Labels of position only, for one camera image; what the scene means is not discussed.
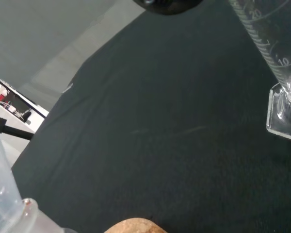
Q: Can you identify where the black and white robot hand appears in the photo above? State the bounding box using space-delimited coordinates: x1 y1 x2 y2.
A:
131 0 202 16

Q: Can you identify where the black bench cloth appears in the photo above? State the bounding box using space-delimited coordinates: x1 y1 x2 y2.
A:
11 0 291 233

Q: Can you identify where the black tripod leg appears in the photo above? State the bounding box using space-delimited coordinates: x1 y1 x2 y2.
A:
0 116 35 141

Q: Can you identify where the clear plastic funnel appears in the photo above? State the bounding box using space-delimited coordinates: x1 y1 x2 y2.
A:
0 116 24 227

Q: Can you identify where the brown cork ring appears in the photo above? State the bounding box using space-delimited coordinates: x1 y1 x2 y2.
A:
102 217 170 233

